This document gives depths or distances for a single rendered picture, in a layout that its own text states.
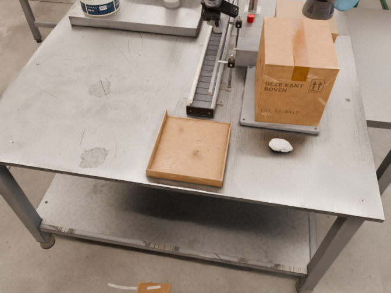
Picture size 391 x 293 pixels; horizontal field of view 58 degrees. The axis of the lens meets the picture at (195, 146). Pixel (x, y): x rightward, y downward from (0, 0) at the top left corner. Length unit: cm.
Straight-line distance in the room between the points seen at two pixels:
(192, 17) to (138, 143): 84
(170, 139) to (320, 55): 60
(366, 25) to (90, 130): 149
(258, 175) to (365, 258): 108
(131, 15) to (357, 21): 119
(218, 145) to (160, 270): 89
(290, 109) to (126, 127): 62
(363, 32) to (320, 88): 83
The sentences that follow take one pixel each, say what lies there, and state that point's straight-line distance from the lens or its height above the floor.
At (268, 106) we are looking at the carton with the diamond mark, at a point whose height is 93.
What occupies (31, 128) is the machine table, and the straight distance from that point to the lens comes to 150.
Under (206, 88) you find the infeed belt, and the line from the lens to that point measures 146.
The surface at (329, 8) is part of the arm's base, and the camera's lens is 189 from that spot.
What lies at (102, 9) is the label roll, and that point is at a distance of 196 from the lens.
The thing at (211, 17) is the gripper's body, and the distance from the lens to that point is 164.
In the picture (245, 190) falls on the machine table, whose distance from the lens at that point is 120.
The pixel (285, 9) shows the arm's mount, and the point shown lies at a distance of 194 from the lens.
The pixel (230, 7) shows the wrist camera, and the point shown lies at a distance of 161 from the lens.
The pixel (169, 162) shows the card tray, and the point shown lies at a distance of 125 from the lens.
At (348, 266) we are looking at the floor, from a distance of 212.
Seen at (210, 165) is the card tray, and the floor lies 83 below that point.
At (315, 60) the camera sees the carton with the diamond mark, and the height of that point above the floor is 112.
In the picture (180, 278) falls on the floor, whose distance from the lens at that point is 194.
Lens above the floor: 182
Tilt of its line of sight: 50 degrees down
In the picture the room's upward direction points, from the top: straight up
